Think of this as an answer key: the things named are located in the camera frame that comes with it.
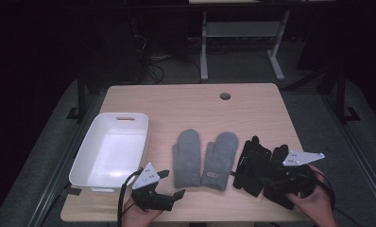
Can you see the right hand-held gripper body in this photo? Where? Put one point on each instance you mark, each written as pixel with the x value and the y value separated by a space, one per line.
pixel 299 175

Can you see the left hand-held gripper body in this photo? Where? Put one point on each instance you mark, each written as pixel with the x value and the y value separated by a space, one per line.
pixel 151 197

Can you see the black glove with light print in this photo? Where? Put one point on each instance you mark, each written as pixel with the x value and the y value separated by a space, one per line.
pixel 279 189

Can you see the plain grey mitten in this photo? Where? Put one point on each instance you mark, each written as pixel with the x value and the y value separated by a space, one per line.
pixel 186 157

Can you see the black glove with side tab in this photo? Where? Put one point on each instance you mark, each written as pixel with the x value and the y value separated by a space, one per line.
pixel 250 164

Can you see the white plastic bin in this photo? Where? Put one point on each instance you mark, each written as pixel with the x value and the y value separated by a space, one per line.
pixel 113 151

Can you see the grey mitten with label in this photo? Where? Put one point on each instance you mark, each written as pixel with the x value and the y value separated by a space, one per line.
pixel 220 157

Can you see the person's left hand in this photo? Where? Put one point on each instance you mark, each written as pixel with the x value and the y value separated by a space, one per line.
pixel 139 217

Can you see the person's right hand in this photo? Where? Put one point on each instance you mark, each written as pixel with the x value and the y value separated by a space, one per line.
pixel 315 205

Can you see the black metal stand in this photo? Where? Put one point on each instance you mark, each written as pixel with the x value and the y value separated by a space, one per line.
pixel 341 94
pixel 81 94

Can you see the aluminium floor rail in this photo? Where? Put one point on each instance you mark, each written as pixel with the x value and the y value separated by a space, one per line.
pixel 356 148
pixel 63 164

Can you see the black table edge bracket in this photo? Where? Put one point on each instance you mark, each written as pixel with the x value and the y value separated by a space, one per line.
pixel 71 191

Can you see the white metal desk frame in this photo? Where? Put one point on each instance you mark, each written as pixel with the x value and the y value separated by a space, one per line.
pixel 239 30

